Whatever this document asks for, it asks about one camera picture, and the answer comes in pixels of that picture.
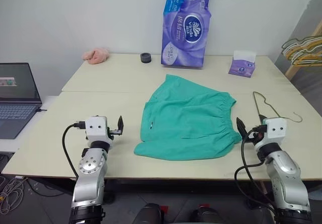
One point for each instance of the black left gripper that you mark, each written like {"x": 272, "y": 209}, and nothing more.
{"x": 116, "y": 132}

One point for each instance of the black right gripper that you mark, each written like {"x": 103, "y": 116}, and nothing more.
{"x": 254, "y": 137}

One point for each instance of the green shorts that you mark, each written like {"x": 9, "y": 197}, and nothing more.
{"x": 186, "y": 118}

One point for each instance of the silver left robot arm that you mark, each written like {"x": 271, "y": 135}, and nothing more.
{"x": 89, "y": 168}

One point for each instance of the small purple tissue pack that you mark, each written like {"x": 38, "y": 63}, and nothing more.
{"x": 241, "y": 66}

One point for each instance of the black tape roll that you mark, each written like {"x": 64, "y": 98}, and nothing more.
{"x": 146, "y": 58}

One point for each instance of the pink plush toy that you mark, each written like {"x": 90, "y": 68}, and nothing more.
{"x": 96, "y": 56}

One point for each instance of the white side table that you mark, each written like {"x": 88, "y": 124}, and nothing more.
{"x": 37, "y": 123}

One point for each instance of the dark rounded shape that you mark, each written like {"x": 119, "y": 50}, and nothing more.
{"x": 207, "y": 215}
{"x": 149, "y": 215}

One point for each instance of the grey laptop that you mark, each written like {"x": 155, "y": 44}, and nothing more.
{"x": 15, "y": 103}

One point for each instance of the large purple tissue pack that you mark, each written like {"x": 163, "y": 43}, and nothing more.
{"x": 184, "y": 32}

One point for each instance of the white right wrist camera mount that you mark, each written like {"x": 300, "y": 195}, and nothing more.
{"x": 275, "y": 129}

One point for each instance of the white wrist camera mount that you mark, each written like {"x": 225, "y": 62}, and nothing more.
{"x": 275, "y": 129}
{"x": 96, "y": 128}

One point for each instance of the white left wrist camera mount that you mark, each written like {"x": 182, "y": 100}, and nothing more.
{"x": 96, "y": 128}

